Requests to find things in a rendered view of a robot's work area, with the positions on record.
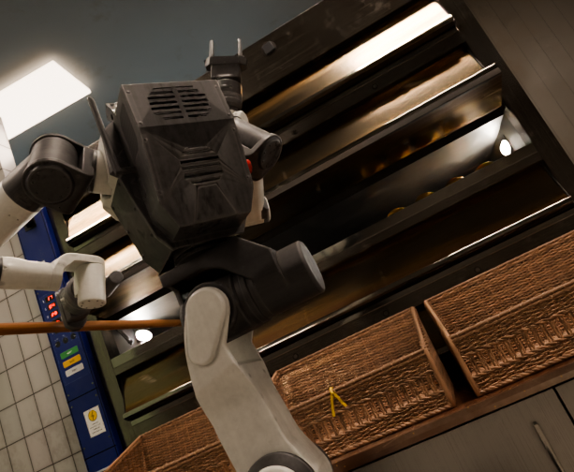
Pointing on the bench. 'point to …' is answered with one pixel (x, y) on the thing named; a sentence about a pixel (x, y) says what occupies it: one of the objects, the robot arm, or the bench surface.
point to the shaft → (64, 327)
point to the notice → (94, 421)
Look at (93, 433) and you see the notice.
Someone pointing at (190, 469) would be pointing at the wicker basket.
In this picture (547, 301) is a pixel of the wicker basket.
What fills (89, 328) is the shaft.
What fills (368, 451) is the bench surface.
